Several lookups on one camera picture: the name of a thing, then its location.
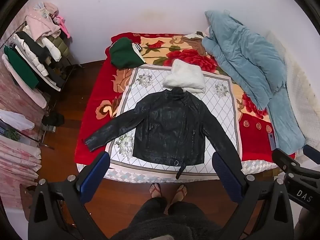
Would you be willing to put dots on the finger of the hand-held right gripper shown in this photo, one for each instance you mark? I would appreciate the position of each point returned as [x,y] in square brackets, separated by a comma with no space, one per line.
[285,158]
[312,153]

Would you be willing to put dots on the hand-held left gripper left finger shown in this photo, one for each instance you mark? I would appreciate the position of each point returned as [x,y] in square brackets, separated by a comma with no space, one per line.
[93,175]

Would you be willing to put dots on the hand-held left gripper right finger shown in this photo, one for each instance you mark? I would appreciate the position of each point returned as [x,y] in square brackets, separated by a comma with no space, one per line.
[226,177]

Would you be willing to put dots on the black leather jacket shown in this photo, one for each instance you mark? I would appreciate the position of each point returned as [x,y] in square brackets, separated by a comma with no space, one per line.
[170,130]

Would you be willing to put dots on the person's right forearm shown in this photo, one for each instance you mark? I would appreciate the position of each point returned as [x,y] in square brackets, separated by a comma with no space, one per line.
[305,225]

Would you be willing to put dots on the metal clothes rack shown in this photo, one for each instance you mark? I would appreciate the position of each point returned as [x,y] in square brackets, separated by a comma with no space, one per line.
[50,105]

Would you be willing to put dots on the pale pink clothes pile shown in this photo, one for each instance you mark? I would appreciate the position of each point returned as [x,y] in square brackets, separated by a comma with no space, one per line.
[41,23]

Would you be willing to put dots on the bed with woven white cover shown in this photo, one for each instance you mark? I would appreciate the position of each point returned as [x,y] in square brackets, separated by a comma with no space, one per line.
[257,167]

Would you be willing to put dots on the person's right foot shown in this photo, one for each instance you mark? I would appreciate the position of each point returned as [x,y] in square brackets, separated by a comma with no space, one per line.
[179,193]

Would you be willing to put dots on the person's foot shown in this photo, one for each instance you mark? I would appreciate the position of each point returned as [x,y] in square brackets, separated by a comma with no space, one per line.
[155,191]
[179,193]

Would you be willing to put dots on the cream textured blanket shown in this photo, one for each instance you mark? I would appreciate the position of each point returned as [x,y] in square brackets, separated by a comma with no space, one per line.
[300,92]

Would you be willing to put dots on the person's left foot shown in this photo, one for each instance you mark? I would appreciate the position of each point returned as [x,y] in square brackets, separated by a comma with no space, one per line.
[155,191]

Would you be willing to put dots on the black cloth bundle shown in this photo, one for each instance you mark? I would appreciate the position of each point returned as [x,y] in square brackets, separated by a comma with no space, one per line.
[53,118]

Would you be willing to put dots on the person's legs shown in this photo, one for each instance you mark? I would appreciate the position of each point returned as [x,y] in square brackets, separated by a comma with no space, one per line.
[165,220]

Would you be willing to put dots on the pink floral curtain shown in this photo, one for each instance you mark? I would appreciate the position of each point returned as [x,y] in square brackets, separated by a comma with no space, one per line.
[15,165]

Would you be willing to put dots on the red floral blanket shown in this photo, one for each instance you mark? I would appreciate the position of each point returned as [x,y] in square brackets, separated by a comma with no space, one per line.
[100,92]

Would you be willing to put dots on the white thin cloth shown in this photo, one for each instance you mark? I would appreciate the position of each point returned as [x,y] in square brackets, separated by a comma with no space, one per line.
[15,120]

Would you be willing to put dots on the white fluffy sweater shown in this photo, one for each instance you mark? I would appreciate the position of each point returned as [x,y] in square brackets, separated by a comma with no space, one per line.
[185,77]

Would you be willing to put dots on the white diamond-pattern sheet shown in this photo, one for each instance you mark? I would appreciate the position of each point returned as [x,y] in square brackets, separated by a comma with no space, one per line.
[147,80]

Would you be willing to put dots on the light blue quilt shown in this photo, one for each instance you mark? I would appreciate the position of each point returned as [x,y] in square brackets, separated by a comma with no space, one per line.
[240,55]

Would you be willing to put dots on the dark green sweater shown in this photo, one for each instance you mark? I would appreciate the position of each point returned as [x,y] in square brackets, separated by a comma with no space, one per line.
[122,52]

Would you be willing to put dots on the green hanging garment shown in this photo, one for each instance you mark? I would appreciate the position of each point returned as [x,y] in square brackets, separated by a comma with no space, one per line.
[21,67]

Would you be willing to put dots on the olive puffer jacket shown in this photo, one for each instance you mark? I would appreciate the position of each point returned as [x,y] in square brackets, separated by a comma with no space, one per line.
[61,47]

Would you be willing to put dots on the black hanging garment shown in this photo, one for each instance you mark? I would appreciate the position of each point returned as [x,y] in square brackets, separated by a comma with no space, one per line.
[42,52]

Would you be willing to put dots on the white puffer jacket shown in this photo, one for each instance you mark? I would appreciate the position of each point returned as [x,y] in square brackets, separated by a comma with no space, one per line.
[30,52]

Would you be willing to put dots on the hot pink garment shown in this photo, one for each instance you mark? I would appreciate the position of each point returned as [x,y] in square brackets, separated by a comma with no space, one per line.
[63,26]

